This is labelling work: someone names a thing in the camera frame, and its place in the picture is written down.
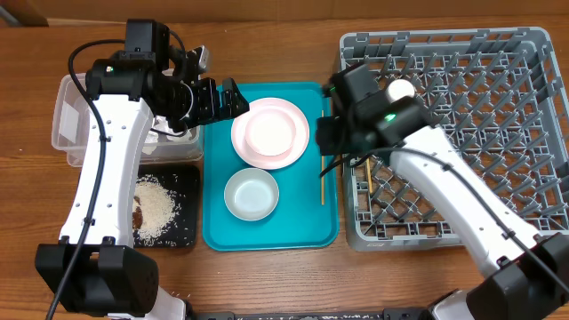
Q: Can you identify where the small pink plate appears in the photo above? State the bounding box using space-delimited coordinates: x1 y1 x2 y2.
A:
245 108 296 156

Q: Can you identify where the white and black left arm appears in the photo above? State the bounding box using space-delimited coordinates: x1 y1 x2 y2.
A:
36 47 249 319

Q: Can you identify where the white rice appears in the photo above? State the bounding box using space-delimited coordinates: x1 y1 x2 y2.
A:
133 174 181 247

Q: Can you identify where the white cup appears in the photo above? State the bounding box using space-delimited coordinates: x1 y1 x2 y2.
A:
385 79 416 102

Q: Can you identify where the clear plastic bin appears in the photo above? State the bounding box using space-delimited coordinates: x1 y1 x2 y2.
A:
52 75 204 167

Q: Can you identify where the large white plate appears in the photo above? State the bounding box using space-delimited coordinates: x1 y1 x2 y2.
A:
231 98 309 170

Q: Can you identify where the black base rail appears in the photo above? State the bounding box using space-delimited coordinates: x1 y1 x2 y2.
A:
188 307 434 320

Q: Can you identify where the grey dish rack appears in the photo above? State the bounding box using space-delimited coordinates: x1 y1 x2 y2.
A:
339 27 568 252

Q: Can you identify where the white tissue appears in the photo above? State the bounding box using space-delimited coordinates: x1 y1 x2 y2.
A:
142 129 192 155

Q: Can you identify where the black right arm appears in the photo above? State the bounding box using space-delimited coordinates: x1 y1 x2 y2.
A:
316 97 568 319

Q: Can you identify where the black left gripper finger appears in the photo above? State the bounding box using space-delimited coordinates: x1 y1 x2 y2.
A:
220 78 250 116
219 91 243 120

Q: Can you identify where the grey bowl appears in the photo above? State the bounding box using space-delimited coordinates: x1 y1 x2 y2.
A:
224 168 279 221

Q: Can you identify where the black tray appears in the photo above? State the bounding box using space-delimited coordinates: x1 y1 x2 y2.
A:
85 164 201 248

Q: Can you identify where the brown food piece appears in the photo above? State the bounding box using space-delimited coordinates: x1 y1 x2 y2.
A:
132 196 143 230

